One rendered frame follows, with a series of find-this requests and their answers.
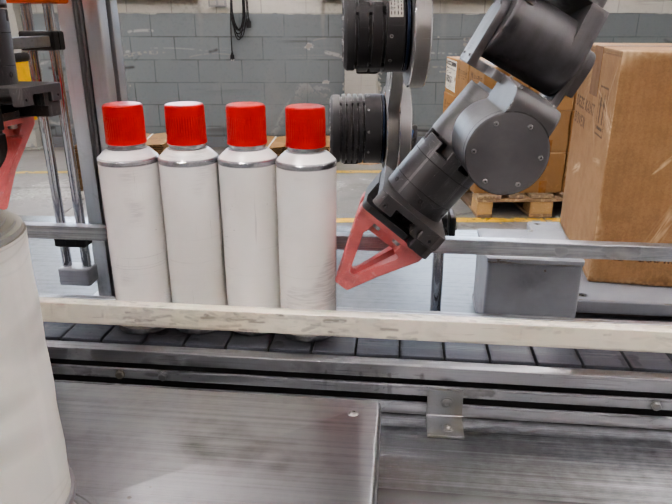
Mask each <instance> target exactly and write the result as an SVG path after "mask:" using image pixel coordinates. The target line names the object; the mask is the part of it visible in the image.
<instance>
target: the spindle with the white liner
mask: <svg viewBox="0 0 672 504"><path fill-rule="evenodd" d="M3 130H4V124H3V119H2V113H1V108H0V167H1V166H2V164H3V162H4V161H5V158H6V155H7V140H6V135H5V134H4V133H3V132H2V131H3ZM75 494H76V481H75V476H74V473H73V470H72V468H71V467H70V466H69V464H68V461H67V453H66V445H65V439H64V434H63V430H62V425H61V421H60V416H59V411H58V407H57V401H56V392H55V384H54V378H53V373H52V367H51V362H50V358H49V353H48V349H47V345H46V341H45V333H44V326H43V319H42V313H41V306H40V300H39V294H38V290H37V286H36V282H35V278H34V273H33V268H32V262H31V256H30V250H29V243H28V235H27V228H26V223H25V222H24V221H23V220H22V219H21V217H20V216H18V215H17V214H14V213H12V212H8V211H6V210H2V209H0V504H76V503H75V502H74V498H75Z"/></svg>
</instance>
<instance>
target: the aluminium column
mask: <svg viewBox="0 0 672 504"><path fill-rule="evenodd" d="M82 4H83V12H84V20H85V27H86V35H87V42H88V50H89V57H90V65H91V73H92V80H93V89H94V97H95V106H96V114H97V123H98V131H99V140H100V149H101V152H102V151H103V150H105V149H106V148H107V147H108V145H107V144H106V143H105V131H104V123H103V115H102V105H103V104H105V103H109V102H120V101H128V96H127V87H126V79H125V70H124V61H123V52H122V43H121V35H120V26H119V17H118V8H117V0H82ZM57 11H58V18H59V25H60V31H62V32H63V34H64V41H65V50H63V52H64V59H65V66H66V73H67V80H68V87H69V94H70V101H71V107H72V114H73V121H74V128H75V135H76V142H77V149H78V156H79V162H80V169H81V176H82V183H83V190H84V197H85V204H86V211H87V217H88V224H105V222H104V216H103V208H102V200H101V191H100V183H99V175H98V166H97V160H96V158H97V157H96V148H95V140H94V131H93V123H92V114H91V106H90V98H89V90H88V81H87V73H86V64H85V56H84V48H83V41H82V33H81V26H80V18H79V11H78V4H77V0H68V3H67V4H57ZM91 245H92V252H93V259H94V263H96V264H97V270H98V277H99V278H98V280H97V286H98V293H99V296H114V297H115V290H114V282H113V275H112V267H111V260H110V253H109V245H108V241H92V243H91Z"/></svg>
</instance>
